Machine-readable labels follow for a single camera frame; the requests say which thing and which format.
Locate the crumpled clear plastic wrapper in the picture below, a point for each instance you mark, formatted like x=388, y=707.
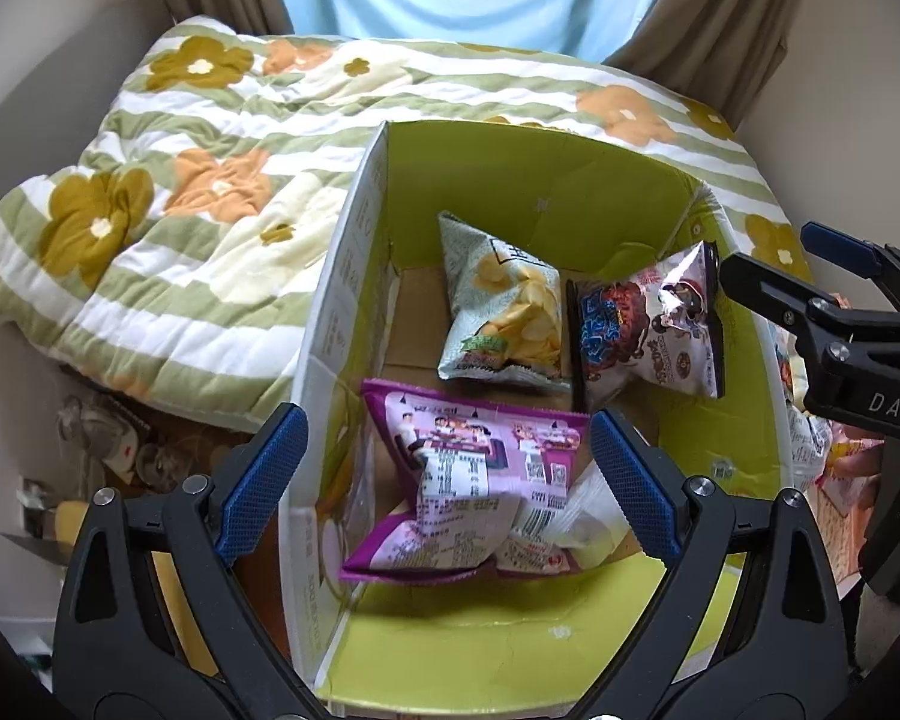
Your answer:
x=105, y=435

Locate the purple snack bag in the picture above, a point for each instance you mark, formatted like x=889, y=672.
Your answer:
x=450, y=450

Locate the yellow flat item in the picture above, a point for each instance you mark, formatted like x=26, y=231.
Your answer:
x=172, y=592

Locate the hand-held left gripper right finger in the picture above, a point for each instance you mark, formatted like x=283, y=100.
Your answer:
x=637, y=487

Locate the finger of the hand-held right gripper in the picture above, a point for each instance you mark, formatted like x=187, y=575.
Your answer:
x=772, y=289
x=840, y=244

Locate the green-lined cardboard box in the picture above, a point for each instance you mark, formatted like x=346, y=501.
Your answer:
x=495, y=165

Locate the silver dark printed snack bag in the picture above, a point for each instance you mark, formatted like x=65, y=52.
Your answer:
x=645, y=330

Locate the small grey box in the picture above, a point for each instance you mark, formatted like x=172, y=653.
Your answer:
x=37, y=517

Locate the white snack packet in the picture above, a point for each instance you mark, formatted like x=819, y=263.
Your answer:
x=806, y=442

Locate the grey-green potato chip bag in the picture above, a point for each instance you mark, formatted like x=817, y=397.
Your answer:
x=495, y=315

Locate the green striped floral blanket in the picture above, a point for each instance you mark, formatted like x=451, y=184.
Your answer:
x=195, y=240

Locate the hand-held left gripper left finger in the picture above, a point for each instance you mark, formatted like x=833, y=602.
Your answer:
x=262, y=480

